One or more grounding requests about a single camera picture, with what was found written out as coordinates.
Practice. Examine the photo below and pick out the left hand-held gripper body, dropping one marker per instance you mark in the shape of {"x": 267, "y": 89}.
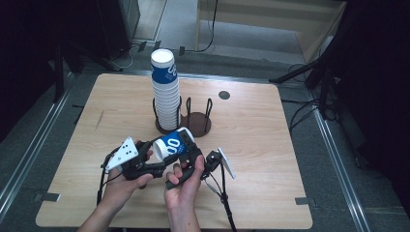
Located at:
{"x": 124, "y": 154}

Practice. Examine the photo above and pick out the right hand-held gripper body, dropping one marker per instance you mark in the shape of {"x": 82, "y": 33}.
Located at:
{"x": 214, "y": 161}

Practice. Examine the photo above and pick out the blue and white paper cup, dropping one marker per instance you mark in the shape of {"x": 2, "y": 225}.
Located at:
{"x": 170, "y": 146}

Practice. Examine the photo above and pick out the stack of white paper cups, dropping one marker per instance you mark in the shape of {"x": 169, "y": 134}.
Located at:
{"x": 167, "y": 103}

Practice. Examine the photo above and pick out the person's left hand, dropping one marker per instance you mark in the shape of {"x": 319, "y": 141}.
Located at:
{"x": 124, "y": 185}

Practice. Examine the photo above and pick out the person's right hand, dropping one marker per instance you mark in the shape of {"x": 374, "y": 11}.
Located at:
{"x": 183, "y": 191}

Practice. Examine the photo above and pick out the dark round table grommet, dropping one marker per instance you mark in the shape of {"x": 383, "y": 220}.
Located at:
{"x": 224, "y": 95}

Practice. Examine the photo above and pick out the black plug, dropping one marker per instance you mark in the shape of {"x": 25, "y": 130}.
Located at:
{"x": 181, "y": 50}
{"x": 142, "y": 46}

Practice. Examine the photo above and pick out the black metal stand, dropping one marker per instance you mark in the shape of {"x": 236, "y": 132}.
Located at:
{"x": 325, "y": 74}
{"x": 58, "y": 74}

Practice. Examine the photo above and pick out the dark cabinet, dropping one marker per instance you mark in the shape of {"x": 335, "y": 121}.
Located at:
{"x": 117, "y": 25}

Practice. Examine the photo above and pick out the grey floor bracket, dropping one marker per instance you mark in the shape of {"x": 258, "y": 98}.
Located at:
{"x": 47, "y": 197}
{"x": 304, "y": 201}

